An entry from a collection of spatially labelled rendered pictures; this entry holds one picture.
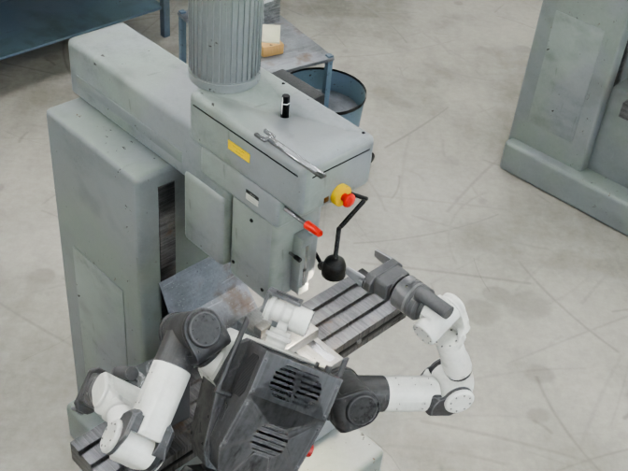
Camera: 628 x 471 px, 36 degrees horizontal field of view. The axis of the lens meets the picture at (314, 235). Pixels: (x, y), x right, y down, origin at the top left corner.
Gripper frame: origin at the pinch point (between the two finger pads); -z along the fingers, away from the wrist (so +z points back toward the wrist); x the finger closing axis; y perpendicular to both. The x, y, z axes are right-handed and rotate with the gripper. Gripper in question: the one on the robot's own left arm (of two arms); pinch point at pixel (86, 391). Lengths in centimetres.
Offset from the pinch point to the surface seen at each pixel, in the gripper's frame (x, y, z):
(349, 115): 203, -118, -155
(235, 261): 52, -25, -2
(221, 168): 68, -3, 16
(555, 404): 91, -226, -66
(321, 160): 69, -14, 51
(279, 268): 52, -33, 13
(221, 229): 58, -16, 1
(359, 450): 21, -96, -12
